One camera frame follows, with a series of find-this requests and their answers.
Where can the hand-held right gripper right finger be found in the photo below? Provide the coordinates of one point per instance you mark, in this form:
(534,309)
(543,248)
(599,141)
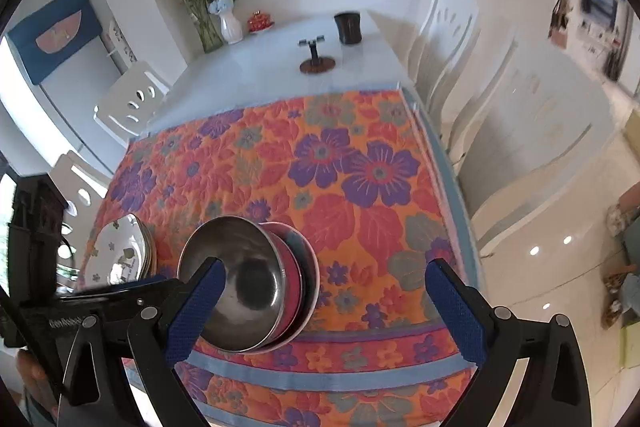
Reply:
(455,307)

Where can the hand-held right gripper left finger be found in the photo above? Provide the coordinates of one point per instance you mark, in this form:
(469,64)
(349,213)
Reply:
(197,307)

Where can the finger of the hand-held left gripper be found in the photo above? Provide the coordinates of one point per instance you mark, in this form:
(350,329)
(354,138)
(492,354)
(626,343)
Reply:
(125,294)

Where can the small octagonal green-print plate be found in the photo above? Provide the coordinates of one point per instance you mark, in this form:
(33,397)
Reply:
(112,247)

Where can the small steel bowl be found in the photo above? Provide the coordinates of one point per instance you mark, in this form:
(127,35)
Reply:
(250,257)

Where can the pink plastic bowl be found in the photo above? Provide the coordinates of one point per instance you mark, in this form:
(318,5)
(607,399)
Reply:
(311,277)

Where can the orange floral tablecloth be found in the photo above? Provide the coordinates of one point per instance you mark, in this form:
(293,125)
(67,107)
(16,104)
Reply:
(350,227)

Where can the white rack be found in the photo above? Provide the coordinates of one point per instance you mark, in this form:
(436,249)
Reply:
(120,42)

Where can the black holder stand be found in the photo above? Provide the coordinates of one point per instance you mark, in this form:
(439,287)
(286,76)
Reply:
(316,64)

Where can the glass vase with dried stems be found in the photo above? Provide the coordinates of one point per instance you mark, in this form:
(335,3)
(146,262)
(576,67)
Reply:
(210,34)

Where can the red lidded container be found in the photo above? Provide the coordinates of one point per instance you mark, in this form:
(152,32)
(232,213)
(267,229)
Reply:
(260,23)

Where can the black cup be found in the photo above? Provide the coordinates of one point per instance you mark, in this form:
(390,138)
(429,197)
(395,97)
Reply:
(347,29)

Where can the blue wall poster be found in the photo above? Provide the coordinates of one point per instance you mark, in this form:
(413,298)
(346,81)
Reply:
(75,7)

